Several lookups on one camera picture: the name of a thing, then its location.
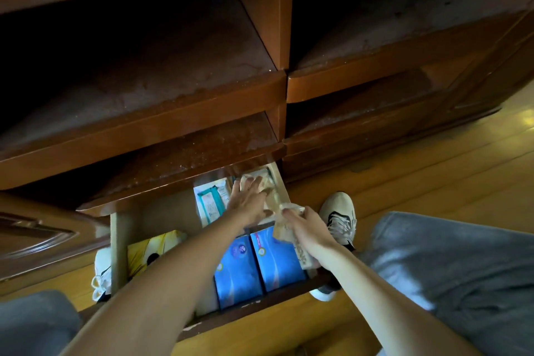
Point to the teal and white wipes pack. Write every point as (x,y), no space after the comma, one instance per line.
(210,203)

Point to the person's right hand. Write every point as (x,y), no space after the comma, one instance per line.
(311,232)

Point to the white right sneaker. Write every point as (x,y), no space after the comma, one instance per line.
(338,214)

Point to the grey trousers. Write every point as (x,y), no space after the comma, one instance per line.
(459,280)

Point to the person's left hand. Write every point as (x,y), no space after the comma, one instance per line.
(246,205)

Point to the white left sneaker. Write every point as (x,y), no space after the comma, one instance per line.
(102,272)

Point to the open wooden drawer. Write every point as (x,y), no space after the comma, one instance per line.
(167,214)

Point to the brown wooden shelf cabinet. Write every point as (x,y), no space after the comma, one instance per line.
(167,88)

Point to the beige plastic tissue packet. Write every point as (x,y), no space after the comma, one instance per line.
(283,234)

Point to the person's right fingers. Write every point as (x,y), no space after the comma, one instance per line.
(291,218)

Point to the small white paper packet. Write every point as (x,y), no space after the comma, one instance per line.
(224,189)

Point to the blue cardboard box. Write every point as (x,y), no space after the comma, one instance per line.
(277,262)
(237,272)

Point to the carved wooden cabinet door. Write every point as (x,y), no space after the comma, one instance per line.
(37,239)

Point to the person's left forearm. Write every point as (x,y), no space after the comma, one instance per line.
(167,276)

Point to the clear plastic wrapped packet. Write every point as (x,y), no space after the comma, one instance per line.
(267,182)

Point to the person's left thumb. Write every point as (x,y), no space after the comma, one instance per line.
(264,214)

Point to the person's right forearm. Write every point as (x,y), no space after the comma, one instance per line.
(375,301)

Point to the white sneaker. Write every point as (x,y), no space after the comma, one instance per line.
(338,214)
(102,272)

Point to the yellow plastic packet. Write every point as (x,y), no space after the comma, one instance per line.
(154,249)

